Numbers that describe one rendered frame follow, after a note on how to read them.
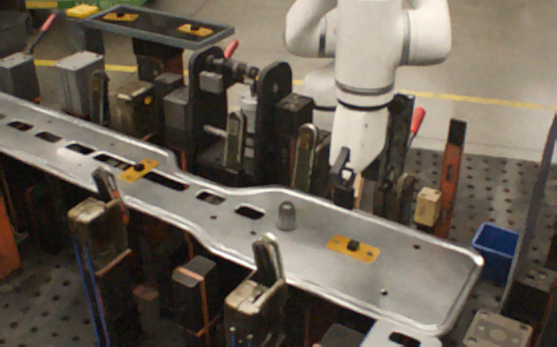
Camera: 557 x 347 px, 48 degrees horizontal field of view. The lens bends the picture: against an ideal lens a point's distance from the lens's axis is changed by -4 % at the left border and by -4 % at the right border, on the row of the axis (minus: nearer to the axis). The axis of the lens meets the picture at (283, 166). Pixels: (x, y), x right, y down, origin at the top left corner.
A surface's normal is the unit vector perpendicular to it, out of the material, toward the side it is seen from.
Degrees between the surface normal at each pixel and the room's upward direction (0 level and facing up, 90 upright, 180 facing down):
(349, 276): 0
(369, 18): 90
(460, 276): 0
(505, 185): 0
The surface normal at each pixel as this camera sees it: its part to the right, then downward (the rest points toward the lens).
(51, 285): 0.00, -0.85
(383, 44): 0.11, 0.51
